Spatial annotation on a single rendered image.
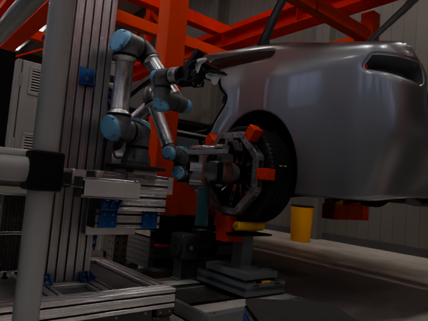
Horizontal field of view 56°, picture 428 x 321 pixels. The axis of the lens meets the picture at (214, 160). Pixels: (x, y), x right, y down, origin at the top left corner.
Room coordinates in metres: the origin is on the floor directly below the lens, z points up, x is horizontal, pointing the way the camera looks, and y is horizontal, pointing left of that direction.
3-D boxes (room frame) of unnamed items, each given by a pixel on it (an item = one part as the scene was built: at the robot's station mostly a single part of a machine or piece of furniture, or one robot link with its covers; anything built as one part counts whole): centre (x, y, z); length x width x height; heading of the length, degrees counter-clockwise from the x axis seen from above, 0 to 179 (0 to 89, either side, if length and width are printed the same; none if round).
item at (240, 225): (2.66, -0.27, 0.51); 0.29 x 0.06 x 0.06; 129
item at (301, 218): (6.66, -1.52, 0.29); 0.39 x 0.37 x 0.59; 128
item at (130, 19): (5.29, 0.56, 2.54); 2.58 x 0.12 x 0.42; 129
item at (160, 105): (1.79, 0.25, 1.11); 0.11 x 0.08 x 0.11; 144
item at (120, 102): (1.93, 0.47, 1.19); 0.15 x 0.12 x 0.55; 144
